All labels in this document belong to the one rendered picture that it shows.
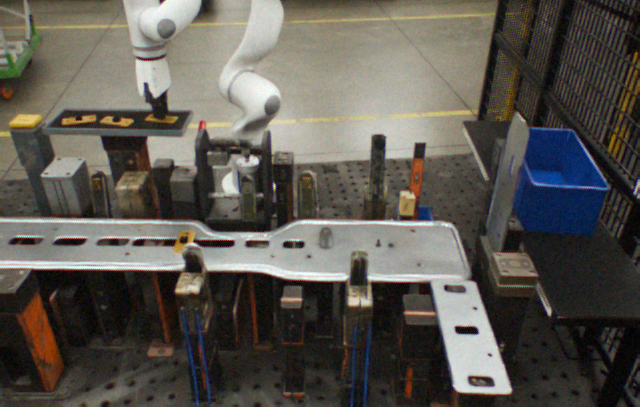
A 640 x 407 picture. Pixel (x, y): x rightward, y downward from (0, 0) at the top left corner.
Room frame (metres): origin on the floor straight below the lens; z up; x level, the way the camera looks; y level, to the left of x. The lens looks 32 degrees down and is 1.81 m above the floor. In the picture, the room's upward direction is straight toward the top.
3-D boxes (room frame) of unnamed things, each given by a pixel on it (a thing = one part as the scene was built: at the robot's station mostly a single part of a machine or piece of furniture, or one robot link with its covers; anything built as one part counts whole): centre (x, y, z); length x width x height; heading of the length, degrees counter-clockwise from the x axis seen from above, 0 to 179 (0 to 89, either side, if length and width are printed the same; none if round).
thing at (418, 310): (0.85, -0.22, 0.84); 0.11 x 0.10 x 0.28; 179
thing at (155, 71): (1.40, 0.43, 1.30); 0.10 x 0.07 x 0.11; 168
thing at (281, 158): (1.26, 0.09, 0.91); 0.07 x 0.05 x 0.42; 179
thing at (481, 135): (1.23, -0.58, 1.02); 0.90 x 0.22 x 0.03; 179
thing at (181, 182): (1.24, 0.35, 0.89); 0.13 x 0.11 x 0.38; 179
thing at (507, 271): (0.90, -0.42, 0.88); 0.08 x 0.08 x 0.36; 89
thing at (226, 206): (1.25, 0.21, 0.94); 0.18 x 0.13 x 0.49; 89
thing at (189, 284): (0.87, 0.26, 0.87); 0.12 x 0.09 x 0.35; 179
